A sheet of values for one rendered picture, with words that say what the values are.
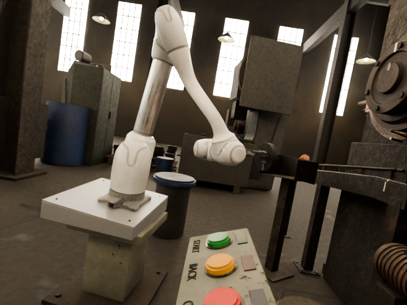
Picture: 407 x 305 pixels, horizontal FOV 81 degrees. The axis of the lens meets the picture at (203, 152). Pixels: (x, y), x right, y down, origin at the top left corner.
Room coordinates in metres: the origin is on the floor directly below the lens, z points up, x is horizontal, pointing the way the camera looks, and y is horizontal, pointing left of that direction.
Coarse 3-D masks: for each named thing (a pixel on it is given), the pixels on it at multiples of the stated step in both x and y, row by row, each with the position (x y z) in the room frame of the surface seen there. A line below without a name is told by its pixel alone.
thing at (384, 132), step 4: (404, 36) 1.06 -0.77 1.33; (400, 40) 1.08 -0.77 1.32; (372, 116) 1.15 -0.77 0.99; (372, 120) 1.15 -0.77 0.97; (376, 124) 1.12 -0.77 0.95; (376, 128) 1.11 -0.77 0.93; (380, 128) 1.08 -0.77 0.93; (384, 128) 1.06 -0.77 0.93; (380, 132) 1.08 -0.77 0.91; (384, 132) 1.05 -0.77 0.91; (388, 132) 1.03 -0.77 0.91; (404, 132) 0.95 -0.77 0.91; (384, 136) 1.05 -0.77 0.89; (388, 136) 1.02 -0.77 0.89; (392, 136) 1.00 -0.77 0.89; (396, 136) 0.98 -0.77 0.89; (400, 136) 0.96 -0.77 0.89
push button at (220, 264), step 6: (210, 258) 0.32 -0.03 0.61; (216, 258) 0.31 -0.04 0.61; (222, 258) 0.31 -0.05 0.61; (228, 258) 0.31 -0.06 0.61; (210, 264) 0.30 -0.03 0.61; (216, 264) 0.30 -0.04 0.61; (222, 264) 0.30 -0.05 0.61; (228, 264) 0.30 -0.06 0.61; (234, 264) 0.31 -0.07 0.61; (210, 270) 0.30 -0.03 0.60; (216, 270) 0.29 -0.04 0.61; (222, 270) 0.29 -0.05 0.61; (228, 270) 0.29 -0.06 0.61
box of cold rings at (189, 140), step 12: (192, 144) 3.31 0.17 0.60; (252, 144) 3.47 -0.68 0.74; (180, 156) 3.32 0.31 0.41; (192, 156) 3.31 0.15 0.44; (180, 168) 3.31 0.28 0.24; (192, 168) 3.31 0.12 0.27; (204, 168) 3.32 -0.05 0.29; (216, 168) 3.33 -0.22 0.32; (228, 168) 3.34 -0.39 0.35; (240, 168) 3.35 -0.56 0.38; (204, 180) 3.32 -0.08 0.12; (216, 180) 3.33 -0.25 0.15; (228, 180) 3.34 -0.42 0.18; (240, 180) 3.35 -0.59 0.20
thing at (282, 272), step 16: (288, 160) 1.58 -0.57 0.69; (304, 160) 1.32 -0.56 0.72; (288, 176) 1.50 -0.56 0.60; (304, 176) 1.34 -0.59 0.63; (288, 192) 1.40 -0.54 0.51; (288, 208) 1.42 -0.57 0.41; (272, 240) 1.43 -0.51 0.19; (272, 256) 1.41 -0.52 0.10; (272, 272) 1.39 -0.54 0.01; (288, 272) 1.42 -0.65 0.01
